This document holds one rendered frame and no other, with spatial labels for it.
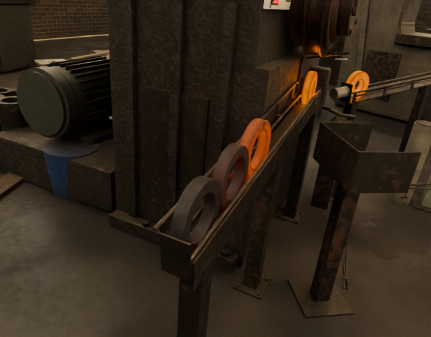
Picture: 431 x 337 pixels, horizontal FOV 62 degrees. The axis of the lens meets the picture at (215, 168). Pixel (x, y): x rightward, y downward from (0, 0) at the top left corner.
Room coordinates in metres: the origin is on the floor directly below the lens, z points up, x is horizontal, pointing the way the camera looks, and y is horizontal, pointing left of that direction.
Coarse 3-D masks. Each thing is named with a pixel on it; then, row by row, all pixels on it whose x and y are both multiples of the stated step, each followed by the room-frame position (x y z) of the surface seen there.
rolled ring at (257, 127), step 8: (256, 120) 1.01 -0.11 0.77; (264, 120) 1.02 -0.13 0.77; (248, 128) 0.98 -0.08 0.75; (256, 128) 0.98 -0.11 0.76; (264, 128) 1.02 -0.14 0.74; (248, 136) 0.96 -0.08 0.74; (256, 136) 0.97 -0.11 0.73; (264, 136) 1.07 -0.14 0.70; (248, 144) 0.94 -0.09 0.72; (264, 144) 1.07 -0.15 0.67; (256, 152) 1.07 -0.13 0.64; (264, 152) 1.06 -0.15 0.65; (256, 160) 1.05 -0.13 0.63; (248, 168) 0.95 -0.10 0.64; (248, 176) 0.96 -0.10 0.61
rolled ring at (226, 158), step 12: (240, 144) 0.87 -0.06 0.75; (228, 156) 0.81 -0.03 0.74; (240, 156) 0.86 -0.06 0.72; (216, 168) 0.79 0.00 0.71; (228, 168) 0.79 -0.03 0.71; (240, 168) 0.91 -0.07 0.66; (216, 180) 0.78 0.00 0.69; (240, 180) 0.90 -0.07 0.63; (228, 192) 0.87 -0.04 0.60; (228, 204) 0.81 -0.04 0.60
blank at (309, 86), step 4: (308, 72) 1.67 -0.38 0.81; (312, 72) 1.67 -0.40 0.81; (316, 72) 1.68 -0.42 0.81; (308, 76) 1.64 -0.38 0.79; (312, 76) 1.64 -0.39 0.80; (316, 76) 1.70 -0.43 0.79; (308, 80) 1.63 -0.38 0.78; (312, 80) 1.63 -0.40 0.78; (316, 80) 1.72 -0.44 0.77; (304, 84) 1.62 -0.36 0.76; (308, 84) 1.62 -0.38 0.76; (312, 84) 1.64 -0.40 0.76; (316, 84) 1.74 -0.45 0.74; (304, 88) 1.62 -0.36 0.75; (308, 88) 1.61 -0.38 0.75; (312, 88) 1.71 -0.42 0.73; (304, 92) 1.62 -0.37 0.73; (308, 92) 1.61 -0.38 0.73; (312, 92) 1.70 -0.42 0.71; (304, 96) 1.62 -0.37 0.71; (308, 96) 1.61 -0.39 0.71; (304, 100) 1.63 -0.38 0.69
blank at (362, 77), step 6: (354, 72) 2.01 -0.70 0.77; (360, 72) 2.00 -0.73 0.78; (348, 78) 1.99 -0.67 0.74; (354, 78) 1.98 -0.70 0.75; (360, 78) 2.00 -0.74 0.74; (366, 78) 2.03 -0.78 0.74; (354, 84) 1.98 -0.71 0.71; (360, 84) 2.04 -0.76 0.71; (366, 84) 2.03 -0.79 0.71; (354, 90) 1.99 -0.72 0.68; (360, 96) 2.02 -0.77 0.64
